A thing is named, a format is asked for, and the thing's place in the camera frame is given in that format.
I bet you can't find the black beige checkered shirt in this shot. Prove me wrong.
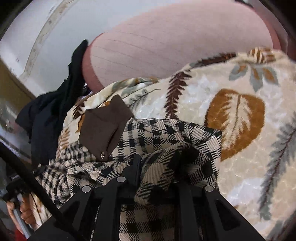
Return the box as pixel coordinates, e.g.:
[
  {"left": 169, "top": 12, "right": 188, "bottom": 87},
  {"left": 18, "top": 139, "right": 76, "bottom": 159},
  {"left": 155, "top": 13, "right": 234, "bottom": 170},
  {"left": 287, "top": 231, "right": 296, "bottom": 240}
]
[{"left": 37, "top": 95, "right": 222, "bottom": 240}]

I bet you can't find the wooden cabinet with glass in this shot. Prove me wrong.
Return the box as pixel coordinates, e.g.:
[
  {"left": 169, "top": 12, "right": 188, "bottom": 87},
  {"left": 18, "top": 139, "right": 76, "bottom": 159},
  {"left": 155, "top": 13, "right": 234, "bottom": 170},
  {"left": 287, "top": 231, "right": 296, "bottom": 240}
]
[{"left": 1, "top": 62, "right": 32, "bottom": 163}]

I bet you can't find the leaf patterned fleece blanket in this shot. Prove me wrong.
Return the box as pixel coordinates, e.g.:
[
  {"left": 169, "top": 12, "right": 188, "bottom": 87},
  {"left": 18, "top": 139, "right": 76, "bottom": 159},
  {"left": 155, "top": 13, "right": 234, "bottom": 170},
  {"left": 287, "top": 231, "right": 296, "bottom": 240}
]
[{"left": 30, "top": 47, "right": 296, "bottom": 241}]

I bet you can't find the dark navy clothing pile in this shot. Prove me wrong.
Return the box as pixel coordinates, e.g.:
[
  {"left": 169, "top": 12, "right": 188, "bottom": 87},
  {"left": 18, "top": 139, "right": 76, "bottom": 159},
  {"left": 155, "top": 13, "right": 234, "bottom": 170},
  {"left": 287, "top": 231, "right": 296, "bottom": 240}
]
[{"left": 16, "top": 40, "right": 88, "bottom": 168}]

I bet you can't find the person's left hand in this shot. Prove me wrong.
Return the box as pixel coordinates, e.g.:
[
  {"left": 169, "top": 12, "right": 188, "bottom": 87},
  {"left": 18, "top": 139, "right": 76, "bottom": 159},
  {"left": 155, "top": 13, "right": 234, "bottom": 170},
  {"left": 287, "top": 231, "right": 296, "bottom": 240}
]
[{"left": 6, "top": 194, "right": 36, "bottom": 234}]

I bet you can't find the pink mattress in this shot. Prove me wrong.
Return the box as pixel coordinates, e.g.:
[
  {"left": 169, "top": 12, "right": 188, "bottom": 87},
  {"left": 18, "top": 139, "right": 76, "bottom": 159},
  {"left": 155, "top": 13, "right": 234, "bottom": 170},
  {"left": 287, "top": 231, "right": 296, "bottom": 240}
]
[{"left": 82, "top": 1, "right": 280, "bottom": 92}]

